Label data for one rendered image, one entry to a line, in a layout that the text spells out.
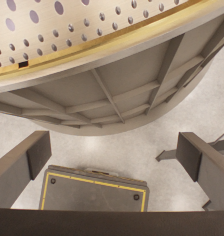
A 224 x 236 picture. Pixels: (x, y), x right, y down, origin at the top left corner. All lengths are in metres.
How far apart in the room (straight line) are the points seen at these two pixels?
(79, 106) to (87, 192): 0.66
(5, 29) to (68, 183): 1.02
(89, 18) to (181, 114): 1.28
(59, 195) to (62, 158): 0.40
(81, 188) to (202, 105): 1.12
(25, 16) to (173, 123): 1.30
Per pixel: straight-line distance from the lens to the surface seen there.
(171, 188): 1.48
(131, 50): 0.29
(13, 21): 0.30
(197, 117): 1.50
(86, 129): 1.44
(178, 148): 0.17
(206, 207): 1.53
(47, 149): 0.16
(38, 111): 0.74
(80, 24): 0.28
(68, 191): 1.21
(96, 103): 0.65
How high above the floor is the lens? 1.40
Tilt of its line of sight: 79 degrees down
